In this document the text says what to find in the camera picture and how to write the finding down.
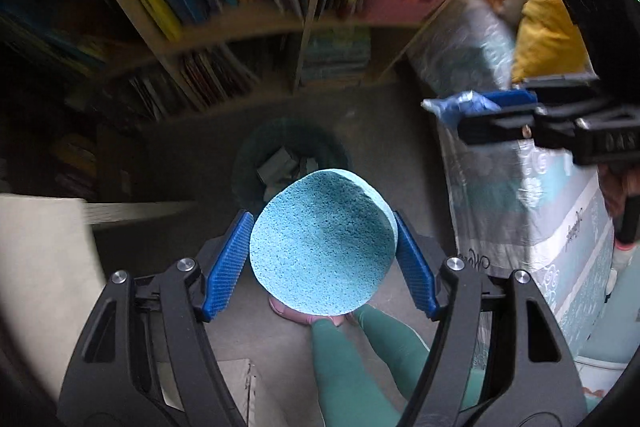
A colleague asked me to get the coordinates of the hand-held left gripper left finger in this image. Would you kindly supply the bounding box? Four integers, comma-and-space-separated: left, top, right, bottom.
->
57, 209, 256, 427

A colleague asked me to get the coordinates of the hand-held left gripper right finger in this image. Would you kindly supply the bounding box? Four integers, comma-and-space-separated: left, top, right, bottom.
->
392, 209, 588, 427

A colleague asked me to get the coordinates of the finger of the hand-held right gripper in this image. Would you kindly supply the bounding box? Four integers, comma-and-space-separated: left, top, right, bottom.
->
457, 105, 538, 146
480, 89, 539, 108

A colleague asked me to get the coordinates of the blue plastic glove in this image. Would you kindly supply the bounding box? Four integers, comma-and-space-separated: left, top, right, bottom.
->
421, 90, 501, 128

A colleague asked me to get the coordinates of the blue round sponge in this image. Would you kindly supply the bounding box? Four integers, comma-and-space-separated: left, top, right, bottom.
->
249, 168, 400, 317

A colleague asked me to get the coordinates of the dark green trash bin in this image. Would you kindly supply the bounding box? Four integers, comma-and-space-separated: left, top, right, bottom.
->
231, 117, 353, 220

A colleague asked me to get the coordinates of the person's right hand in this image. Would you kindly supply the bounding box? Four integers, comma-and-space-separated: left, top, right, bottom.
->
597, 164, 640, 220

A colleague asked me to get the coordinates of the yellow pillow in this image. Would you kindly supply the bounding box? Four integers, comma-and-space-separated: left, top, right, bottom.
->
511, 0, 592, 84

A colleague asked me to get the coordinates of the patterned bed mattress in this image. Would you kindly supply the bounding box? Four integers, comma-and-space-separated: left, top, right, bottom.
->
406, 0, 621, 360

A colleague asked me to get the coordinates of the person's green trouser leg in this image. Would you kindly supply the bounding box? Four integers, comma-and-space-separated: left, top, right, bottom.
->
356, 303, 483, 414
310, 318, 403, 427

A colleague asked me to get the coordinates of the pink slipper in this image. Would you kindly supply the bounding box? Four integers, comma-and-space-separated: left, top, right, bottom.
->
269, 296, 347, 329

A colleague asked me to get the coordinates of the crushed pale carton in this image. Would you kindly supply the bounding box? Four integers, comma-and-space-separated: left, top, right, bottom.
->
256, 146, 317, 184

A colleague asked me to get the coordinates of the stack of teal books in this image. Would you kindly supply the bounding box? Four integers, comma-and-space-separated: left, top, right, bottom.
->
301, 26, 372, 84

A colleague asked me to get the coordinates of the row of dark red books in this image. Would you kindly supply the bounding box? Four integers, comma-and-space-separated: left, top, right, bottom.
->
127, 48, 257, 114

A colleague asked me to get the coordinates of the wooden bookshelf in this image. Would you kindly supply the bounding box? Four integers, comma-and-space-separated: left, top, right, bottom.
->
0, 0, 518, 124

